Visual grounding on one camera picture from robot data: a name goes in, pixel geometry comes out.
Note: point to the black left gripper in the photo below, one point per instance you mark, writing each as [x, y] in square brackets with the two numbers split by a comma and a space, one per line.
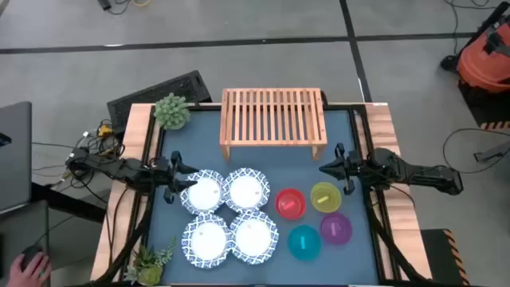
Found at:
[165, 175]

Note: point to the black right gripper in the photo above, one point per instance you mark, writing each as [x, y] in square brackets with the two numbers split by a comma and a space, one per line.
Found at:
[358, 169]

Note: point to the blue patterned paper bowl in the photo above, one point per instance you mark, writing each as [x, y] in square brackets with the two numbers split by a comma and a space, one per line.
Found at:
[208, 240]
[204, 193]
[253, 237]
[245, 190]

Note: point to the yellow plastic bowl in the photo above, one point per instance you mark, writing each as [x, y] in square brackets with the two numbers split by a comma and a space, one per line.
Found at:
[326, 197]

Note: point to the red plastic bowl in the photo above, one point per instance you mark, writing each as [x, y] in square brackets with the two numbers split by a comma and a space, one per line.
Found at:
[291, 204]

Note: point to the purple plastic bowl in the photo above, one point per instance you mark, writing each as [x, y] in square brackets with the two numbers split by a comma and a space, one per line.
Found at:
[336, 228]

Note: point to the teal plastic bowl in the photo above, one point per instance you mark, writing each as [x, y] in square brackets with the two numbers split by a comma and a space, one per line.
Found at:
[304, 243]

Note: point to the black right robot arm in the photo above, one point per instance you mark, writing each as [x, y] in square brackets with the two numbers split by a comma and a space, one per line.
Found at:
[430, 179]

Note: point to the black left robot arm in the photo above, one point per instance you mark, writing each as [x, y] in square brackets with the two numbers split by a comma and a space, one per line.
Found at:
[119, 169]

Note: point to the wooden slatted shelf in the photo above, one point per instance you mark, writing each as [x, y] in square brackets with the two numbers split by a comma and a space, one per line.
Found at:
[273, 119]

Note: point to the blue-grey table mat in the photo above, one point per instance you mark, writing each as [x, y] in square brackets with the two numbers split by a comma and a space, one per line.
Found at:
[279, 175]

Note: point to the round green succulent plant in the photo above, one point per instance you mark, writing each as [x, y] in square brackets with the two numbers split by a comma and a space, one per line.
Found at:
[172, 111]

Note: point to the black keyboard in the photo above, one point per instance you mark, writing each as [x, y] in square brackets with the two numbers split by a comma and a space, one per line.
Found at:
[159, 95]

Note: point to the black diagonal support strut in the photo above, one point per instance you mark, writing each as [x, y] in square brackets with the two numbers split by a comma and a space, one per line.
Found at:
[392, 247]
[127, 243]

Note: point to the yellow plug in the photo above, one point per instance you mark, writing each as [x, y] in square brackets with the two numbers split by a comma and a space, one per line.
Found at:
[105, 130]

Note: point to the mixed succulent plant arrangement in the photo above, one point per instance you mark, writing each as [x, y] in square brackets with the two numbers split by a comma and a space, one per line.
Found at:
[149, 267]

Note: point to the black metal base bar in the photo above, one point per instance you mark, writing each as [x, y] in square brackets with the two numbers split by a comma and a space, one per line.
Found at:
[67, 201]

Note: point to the black hazard-striped floor mat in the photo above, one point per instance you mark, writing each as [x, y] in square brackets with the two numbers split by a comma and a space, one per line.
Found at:
[474, 103]
[436, 255]

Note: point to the grey metal stand foot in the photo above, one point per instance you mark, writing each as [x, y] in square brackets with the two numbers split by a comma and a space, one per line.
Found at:
[494, 152]

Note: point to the grey laptop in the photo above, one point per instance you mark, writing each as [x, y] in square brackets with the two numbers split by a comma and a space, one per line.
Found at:
[16, 167]

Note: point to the black computer mouse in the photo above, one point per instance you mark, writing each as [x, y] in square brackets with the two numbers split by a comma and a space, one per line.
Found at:
[30, 253]

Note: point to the dark grey mouse pad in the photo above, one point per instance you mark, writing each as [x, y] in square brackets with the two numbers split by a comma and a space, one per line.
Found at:
[12, 231]

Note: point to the orange shop vacuum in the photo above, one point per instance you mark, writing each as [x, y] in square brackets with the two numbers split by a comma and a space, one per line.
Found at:
[484, 60]

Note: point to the person's hand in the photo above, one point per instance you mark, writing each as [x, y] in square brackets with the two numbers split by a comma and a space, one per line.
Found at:
[28, 275]

